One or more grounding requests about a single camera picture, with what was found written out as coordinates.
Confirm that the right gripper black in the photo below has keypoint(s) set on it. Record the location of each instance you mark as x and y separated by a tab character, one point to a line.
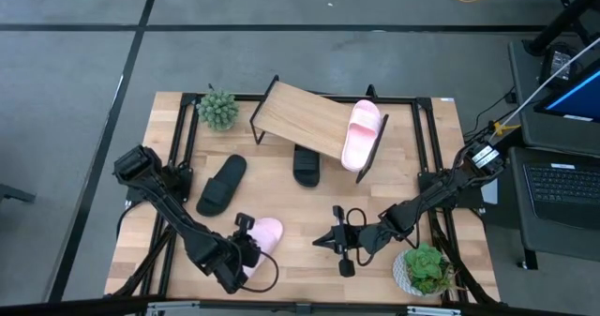
346	238

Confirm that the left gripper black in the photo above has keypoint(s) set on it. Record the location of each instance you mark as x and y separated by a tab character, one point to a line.
246	252

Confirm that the pink rubber slide sandal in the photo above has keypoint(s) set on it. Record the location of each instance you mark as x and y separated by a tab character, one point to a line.
361	133
269	231

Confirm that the black rubber slide sandal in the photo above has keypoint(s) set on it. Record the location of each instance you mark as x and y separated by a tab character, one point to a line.
220	189
306	173

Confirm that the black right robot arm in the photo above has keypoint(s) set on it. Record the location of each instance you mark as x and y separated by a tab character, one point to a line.
436	191

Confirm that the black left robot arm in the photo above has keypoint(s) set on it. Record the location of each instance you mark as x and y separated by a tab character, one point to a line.
187	231

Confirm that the wooden shelf black metal legs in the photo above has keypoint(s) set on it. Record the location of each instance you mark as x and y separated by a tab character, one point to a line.
300	119

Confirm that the green succulent white pot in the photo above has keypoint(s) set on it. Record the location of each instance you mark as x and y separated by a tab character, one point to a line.
424	269

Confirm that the round green plant patterned pot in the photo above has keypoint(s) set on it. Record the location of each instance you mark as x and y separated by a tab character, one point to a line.
218	110

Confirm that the grey side desk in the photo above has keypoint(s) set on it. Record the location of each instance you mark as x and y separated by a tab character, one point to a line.
539	133

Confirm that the dark chair leg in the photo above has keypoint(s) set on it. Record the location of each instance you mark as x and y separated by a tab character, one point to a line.
14	194

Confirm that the black laptop keyboard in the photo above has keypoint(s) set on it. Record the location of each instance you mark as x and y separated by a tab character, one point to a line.
562	189

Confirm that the black box device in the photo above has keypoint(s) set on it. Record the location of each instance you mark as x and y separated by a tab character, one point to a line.
559	64

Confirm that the monitor with blue screen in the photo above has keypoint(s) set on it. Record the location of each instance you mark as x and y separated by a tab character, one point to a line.
581	95

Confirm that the black stand leg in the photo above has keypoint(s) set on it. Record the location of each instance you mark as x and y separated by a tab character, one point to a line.
567	18

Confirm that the silver metal bracket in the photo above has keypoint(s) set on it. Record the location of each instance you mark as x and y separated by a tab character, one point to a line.
433	311
171	309

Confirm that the black aluminium table frame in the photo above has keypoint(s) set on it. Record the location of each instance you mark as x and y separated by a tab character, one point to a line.
403	100

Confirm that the black overhead frame beam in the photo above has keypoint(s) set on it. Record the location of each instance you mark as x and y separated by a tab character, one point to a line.
70	306

